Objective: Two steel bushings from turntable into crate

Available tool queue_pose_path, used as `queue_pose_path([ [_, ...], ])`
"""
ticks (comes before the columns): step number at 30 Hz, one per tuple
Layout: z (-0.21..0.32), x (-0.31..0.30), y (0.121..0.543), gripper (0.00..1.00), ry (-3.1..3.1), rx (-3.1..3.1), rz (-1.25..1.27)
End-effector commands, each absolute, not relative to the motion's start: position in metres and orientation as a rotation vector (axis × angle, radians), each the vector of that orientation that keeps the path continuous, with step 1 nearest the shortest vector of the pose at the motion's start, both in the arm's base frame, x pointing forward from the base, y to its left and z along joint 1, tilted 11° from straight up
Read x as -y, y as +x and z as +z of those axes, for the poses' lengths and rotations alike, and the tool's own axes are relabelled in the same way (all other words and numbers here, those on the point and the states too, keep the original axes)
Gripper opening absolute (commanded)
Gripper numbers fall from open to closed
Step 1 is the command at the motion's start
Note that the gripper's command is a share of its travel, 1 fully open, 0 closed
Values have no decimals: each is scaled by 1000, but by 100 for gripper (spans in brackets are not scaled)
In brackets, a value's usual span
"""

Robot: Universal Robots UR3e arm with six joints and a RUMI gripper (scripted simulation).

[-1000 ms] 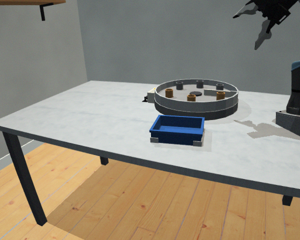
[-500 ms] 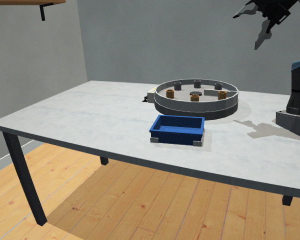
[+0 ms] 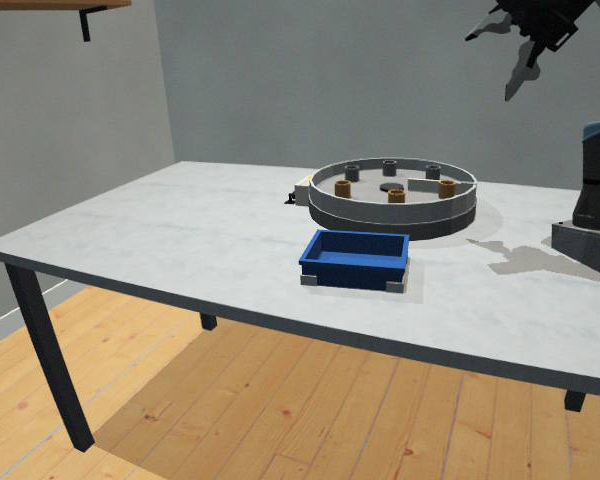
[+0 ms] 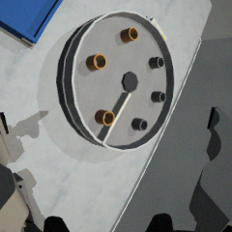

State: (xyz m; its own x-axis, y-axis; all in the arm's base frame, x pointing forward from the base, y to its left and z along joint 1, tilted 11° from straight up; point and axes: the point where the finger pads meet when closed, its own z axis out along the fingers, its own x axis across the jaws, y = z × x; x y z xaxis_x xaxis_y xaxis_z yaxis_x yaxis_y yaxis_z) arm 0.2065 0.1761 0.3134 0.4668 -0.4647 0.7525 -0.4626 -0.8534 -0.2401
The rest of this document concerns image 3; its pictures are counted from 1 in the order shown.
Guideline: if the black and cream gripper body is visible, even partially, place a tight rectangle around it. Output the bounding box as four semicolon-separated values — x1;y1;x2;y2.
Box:
510;0;595;52

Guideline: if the grey round turntable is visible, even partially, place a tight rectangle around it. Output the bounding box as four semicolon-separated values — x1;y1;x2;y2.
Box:
284;158;477;241

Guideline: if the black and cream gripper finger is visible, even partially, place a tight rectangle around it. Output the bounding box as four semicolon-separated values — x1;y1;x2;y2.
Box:
465;4;513;41
505;22;551;102

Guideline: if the grey metal bushing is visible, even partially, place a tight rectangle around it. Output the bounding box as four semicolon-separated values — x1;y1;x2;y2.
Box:
383;160;396;177
345;165;359;183
425;165;440;180

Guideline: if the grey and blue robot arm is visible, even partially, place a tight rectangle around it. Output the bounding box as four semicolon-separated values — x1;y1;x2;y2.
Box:
496;0;600;231

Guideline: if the bronze bushing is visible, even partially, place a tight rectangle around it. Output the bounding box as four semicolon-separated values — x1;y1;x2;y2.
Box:
388;189;405;203
335;180;351;199
438;180;456;199

